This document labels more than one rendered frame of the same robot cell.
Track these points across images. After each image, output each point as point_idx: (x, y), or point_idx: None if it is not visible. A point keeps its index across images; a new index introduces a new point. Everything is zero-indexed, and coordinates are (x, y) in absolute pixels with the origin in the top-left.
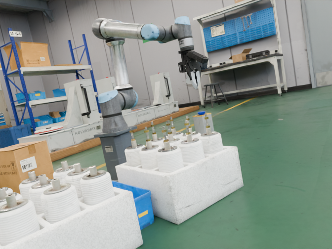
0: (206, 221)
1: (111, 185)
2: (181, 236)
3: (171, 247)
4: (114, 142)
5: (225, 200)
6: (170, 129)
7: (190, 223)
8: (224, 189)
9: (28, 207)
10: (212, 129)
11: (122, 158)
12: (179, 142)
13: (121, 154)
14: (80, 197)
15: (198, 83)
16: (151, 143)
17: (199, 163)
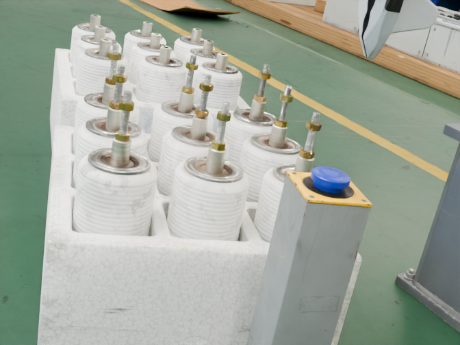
0: (2, 239)
1: (87, 79)
2: (10, 207)
3: (1, 192)
4: (454, 156)
5: (24, 297)
6: (200, 101)
7: (27, 228)
8: (41, 291)
9: (77, 32)
10: (285, 269)
11: (437, 215)
12: (165, 139)
13: (441, 201)
14: (130, 87)
15: (368, 29)
16: (181, 98)
17: (57, 164)
